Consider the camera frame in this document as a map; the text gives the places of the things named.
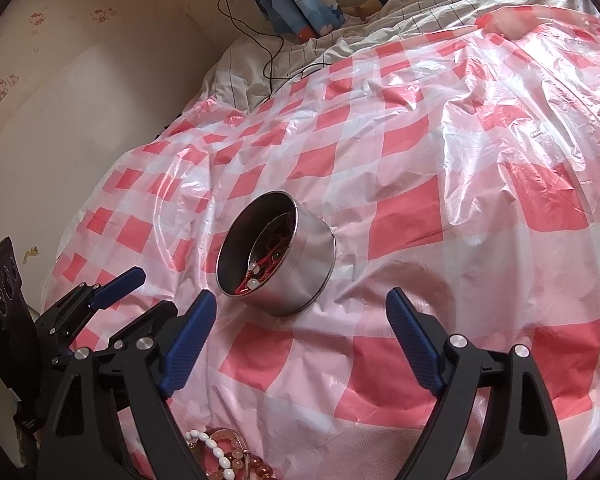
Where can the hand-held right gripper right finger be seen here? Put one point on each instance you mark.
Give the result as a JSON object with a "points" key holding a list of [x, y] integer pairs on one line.
{"points": [[412, 335]]}

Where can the red checked plastic sheet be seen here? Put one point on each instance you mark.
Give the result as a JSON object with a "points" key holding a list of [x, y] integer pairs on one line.
{"points": [[430, 210]]}

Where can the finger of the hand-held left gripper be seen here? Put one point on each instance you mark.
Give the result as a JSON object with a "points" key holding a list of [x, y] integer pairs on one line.
{"points": [[152, 317], [120, 285]]}

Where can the white lined quilt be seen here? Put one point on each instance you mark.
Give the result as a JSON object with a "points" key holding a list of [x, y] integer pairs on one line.
{"points": [[430, 7]]}

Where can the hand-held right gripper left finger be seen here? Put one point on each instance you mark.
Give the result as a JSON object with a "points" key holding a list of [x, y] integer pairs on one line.
{"points": [[190, 340]]}

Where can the round metal tin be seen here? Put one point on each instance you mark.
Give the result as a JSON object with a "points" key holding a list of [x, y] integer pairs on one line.
{"points": [[305, 260]]}

